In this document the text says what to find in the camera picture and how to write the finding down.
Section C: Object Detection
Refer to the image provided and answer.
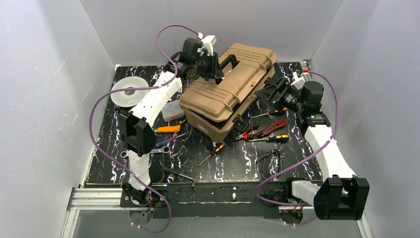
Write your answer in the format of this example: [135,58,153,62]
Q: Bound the red black utility knife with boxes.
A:
[249,119,287,139]

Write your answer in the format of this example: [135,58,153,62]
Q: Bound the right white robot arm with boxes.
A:
[255,78,370,221]

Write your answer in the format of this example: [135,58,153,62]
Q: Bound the silver combination wrench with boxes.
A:
[120,146,170,158]

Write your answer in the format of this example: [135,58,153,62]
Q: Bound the tan plastic tool box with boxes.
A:
[179,43,277,143]

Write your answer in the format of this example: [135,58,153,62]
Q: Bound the clear plastic parts box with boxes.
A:
[161,100,185,122]

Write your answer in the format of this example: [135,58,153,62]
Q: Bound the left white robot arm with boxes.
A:
[120,35,224,203]

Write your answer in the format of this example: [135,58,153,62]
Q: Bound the blue red screwdriver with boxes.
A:
[156,133,186,148]

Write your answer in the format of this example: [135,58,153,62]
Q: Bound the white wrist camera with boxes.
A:
[197,32,217,56]
[291,69,311,90]

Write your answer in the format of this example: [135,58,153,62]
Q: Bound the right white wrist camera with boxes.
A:
[291,69,311,90]

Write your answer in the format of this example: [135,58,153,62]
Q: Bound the white perforated round disc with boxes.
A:
[110,76,149,108]

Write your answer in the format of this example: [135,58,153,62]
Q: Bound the small black yellow screwdriver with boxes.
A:
[198,142,225,167]

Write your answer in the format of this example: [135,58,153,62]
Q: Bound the black handled pliers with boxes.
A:
[255,149,285,180]

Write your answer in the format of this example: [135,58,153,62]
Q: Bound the orange utility knife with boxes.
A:
[154,124,182,133]

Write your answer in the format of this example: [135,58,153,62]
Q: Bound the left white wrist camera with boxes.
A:
[197,32,217,56]

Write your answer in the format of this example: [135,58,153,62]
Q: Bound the long black yellow screwdriver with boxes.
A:
[248,134,289,143]

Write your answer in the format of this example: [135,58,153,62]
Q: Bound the red needle nose pliers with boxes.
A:
[231,126,259,142]

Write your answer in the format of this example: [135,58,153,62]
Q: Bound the small black hammer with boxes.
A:
[162,167,198,188]

